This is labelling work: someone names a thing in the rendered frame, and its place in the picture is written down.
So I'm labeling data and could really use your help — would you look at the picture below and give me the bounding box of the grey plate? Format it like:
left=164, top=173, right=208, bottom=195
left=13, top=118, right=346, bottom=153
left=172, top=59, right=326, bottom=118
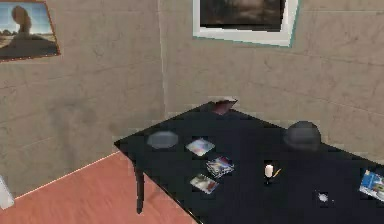
left=146, top=130, right=179, bottom=150

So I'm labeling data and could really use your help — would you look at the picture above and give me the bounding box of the black table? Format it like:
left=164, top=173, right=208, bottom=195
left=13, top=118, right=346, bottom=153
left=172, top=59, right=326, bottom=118
left=113, top=98, right=384, bottom=224

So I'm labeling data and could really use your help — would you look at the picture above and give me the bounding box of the white candle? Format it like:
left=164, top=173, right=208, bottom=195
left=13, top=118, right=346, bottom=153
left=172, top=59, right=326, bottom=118
left=264, top=163, right=275, bottom=179

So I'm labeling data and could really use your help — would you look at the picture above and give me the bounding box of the white framed dark picture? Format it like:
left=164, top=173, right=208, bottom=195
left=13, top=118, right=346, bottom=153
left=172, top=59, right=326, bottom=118
left=192, top=0, right=303, bottom=48

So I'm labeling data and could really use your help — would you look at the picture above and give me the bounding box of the dark grey bowl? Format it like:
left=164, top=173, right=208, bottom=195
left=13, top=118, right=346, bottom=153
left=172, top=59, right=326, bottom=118
left=283, top=120, right=323, bottom=152

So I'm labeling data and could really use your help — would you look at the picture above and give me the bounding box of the brown framed landscape picture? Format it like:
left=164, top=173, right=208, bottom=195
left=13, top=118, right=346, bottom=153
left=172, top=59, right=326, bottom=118
left=0, top=0, right=62, bottom=63

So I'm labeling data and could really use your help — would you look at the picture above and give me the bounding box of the blue book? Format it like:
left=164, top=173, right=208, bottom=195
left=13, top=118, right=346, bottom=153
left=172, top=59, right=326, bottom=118
left=358, top=169, right=384, bottom=202

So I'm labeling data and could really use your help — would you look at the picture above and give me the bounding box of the white slab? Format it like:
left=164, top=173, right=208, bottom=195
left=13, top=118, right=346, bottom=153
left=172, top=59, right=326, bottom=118
left=0, top=175, right=16, bottom=211

